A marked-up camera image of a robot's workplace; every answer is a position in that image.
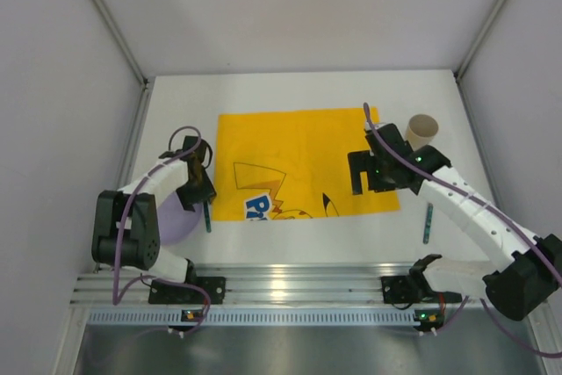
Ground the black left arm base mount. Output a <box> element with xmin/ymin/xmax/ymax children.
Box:
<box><xmin>148</xmin><ymin>277</ymin><xmax>227</xmax><ymax>305</ymax></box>

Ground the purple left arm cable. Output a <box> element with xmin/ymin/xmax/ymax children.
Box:
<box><xmin>112</xmin><ymin>126</ymin><xmax>212</xmax><ymax>335</ymax></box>

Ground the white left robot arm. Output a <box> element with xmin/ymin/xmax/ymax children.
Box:
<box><xmin>91</xmin><ymin>136</ymin><xmax>217</xmax><ymax>284</ymax></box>

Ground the aluminium corner post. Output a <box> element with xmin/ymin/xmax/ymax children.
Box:
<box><xmin>454</xmin><ymin>0</ymin><xmax>539</xmax><ymax>80</ymax></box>
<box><xmin>65</xmin><ymin>0</ymin><xmax>150</xmax><ymax>86</ymax></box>

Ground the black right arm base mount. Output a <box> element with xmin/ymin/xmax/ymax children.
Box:
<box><xmin>380</xmin><ymin>276</ymin><xmax>463</xmax><ymax>309</ymax></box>

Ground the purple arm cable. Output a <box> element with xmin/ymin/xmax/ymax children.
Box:
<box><xmin>362</xmin><ymin>102</ymin><xmax>562</xmax><ymax>358</ymax></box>
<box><xmin>112</xmin><ymin>126</ymin><xmax>212</xmax><ymax>335</ymax></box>

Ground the fork with green handle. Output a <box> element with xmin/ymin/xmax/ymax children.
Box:
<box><xmin>203</xmin><ymin>201</ymin><xmax>212</xmax><ymax>234</ymax></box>

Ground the yellow Pikachu cloth placemat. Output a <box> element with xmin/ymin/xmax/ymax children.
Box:
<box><xmin>213</xmin><ymin>108</ymin><xmax>400</xmax><ymax>221</ymax></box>

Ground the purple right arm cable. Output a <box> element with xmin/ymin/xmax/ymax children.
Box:
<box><xmin>362</xmin><ymin>102</ymin><xmax>562</xmax><ymax>358</ymax></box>

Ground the grey slotted cable duct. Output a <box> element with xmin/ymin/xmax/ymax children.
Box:
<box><xmin>88</xmin><ymin>306</ymin><xmax>443</xmax><ymax>330</ymax></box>

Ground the right aluminium corner post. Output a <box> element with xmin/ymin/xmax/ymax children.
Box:
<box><xmin>454</xmin><ymin>0</ymin><xmax>539</xmax><ymax>80</ymax></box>

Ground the lilac plastic plate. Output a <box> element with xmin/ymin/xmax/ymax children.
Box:
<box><xmin>157</xmin><ymin>193</ymin><xmax>203</xmax><ymax>246</ymax></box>

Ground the spoon with green handle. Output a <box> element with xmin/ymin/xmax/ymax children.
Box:
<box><xmin>422</xmin><ymin>203</ymin><xmax>434</xmax><ymax>245</ymax></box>

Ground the beige paper cup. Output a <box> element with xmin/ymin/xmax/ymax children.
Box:
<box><xmin>405</xmin><ymin>114</ymin><xmax>439</xmax><ymax>150</ymax></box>

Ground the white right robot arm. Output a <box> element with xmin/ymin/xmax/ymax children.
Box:
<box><xmin>348</xmin><ymin>123</ymin><xmax>561</xmax><ymax>321</ymax></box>

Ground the left aluminium corner post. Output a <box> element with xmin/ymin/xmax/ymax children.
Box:
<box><xmin>65</xmin><ymin>0</ymin><xmax>150</xmax><ymax>86</ymax></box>

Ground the aluminium rail frame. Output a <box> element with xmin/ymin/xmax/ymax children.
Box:
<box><xmin>70</xmin><ymin>263</ymin><xmax>409</xmax><ymax>307</ymax></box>

